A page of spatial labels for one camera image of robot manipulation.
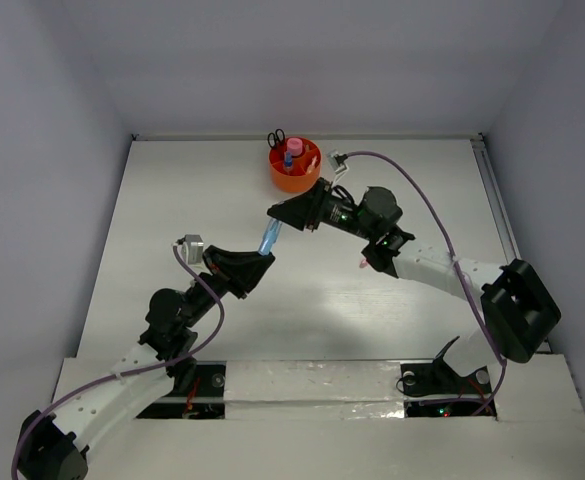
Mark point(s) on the black scissors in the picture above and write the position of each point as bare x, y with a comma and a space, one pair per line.
276, 139

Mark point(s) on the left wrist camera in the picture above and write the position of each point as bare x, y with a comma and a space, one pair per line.
188, 250

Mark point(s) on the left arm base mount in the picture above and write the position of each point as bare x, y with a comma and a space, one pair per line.
201, 399

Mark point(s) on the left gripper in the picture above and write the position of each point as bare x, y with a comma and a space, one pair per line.
235, 272

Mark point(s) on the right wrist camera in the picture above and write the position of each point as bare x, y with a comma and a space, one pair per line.
338, 163

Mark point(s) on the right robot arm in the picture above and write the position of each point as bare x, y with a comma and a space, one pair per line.
515, 309

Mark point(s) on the clear blue capped glue bottle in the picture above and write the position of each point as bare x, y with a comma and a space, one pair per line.
288, 162

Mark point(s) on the orange highlighter pen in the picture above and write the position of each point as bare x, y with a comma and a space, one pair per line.
312, 165

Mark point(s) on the orange round organizer container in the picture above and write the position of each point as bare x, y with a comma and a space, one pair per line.
297, 181

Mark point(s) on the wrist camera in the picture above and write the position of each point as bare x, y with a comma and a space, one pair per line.
188, 250
338, 163

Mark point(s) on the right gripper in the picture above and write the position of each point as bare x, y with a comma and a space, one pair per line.
306, 209

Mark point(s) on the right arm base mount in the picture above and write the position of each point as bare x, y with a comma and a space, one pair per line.
434, 390

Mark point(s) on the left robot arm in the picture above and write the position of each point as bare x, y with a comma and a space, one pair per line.
61, 441

